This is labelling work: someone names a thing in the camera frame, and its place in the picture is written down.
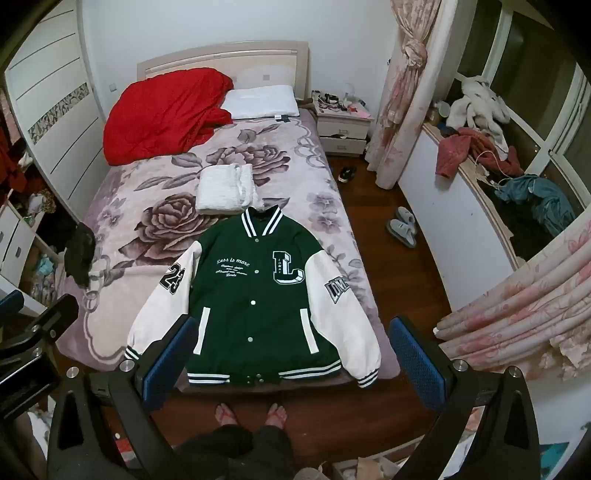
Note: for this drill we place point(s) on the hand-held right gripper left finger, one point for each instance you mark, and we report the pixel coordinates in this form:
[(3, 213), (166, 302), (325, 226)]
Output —
[(166, 364)]

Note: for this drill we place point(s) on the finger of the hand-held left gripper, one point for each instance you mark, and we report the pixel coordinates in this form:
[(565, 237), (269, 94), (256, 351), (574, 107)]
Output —
[(53, 318)]

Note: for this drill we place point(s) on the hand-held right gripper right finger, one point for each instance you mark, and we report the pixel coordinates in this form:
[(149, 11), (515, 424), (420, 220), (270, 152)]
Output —
[(418, 360)]

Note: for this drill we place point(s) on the green and white varsity jacket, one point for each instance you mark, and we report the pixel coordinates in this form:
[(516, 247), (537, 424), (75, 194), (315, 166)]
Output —
[(244, 304)]

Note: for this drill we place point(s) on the black cloth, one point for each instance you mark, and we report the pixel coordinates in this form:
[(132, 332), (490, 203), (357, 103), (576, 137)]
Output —
[(81, 254)]

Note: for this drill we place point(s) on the white drawer unit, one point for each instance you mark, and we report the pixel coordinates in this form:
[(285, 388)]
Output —
[(16, 249)]

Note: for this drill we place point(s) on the person's black pants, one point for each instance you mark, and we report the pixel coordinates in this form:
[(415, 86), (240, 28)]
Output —
[(231, 454)]

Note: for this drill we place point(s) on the loose pink floral curtain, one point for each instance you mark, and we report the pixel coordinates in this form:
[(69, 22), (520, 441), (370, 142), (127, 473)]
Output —
[(521, 300)]

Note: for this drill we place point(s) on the cardboard box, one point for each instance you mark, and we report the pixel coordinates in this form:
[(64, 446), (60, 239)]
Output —
[(364, 468)]

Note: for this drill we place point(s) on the person's right foot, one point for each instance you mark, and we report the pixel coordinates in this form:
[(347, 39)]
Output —
[(277, 414)]

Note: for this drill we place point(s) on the grey slipper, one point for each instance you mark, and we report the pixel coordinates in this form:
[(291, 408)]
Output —
[(405, 215), (402, 233)]

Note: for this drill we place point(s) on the white window cabinet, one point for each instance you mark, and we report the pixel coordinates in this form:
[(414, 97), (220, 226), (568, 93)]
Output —
[(443, 221)]

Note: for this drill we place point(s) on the white folded garment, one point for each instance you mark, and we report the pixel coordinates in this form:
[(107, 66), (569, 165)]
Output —
[(224, 187)]

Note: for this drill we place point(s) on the dark shoe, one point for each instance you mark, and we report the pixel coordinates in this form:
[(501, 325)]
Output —
[(346, 174)]

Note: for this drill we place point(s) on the teal garment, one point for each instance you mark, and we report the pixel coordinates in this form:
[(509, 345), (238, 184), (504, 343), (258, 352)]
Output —
[(540, 198)]

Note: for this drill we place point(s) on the red garment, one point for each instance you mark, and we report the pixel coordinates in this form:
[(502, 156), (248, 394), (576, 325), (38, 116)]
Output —
[(452, 152)]

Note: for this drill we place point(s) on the white wardrobe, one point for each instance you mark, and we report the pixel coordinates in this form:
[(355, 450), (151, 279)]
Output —
[(51, 92)]

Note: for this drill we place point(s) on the red quilt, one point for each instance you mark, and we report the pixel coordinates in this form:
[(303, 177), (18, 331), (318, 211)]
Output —
[(161, 115)]

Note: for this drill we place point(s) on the white nightstand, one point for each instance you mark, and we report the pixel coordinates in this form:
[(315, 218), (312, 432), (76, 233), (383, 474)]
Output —
[(344, 134)]

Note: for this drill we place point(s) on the floral bed blanket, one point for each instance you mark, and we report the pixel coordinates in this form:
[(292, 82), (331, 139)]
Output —
[(286, 152)]

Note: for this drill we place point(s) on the white cup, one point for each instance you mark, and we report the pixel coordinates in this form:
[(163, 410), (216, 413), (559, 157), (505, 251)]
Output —
[(443, 110)]

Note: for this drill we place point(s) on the pink paper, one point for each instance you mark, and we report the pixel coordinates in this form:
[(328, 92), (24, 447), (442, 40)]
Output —
[(361, 110)]

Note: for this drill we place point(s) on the white plush garment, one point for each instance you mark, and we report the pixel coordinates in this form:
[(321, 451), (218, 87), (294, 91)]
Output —
[(480, 106)]

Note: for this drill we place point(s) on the tied pink floral curtain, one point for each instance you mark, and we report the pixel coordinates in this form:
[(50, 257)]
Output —
[(406, 92)]

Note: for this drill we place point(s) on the white pillow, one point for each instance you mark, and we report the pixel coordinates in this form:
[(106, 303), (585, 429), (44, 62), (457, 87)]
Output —
[(261, 101)]

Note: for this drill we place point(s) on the beige bed headboard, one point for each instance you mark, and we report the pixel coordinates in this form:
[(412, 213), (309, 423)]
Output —
[(258, 60)]

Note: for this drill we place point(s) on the window frame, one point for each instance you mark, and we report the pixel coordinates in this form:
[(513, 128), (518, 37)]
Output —
[(531, 106)]

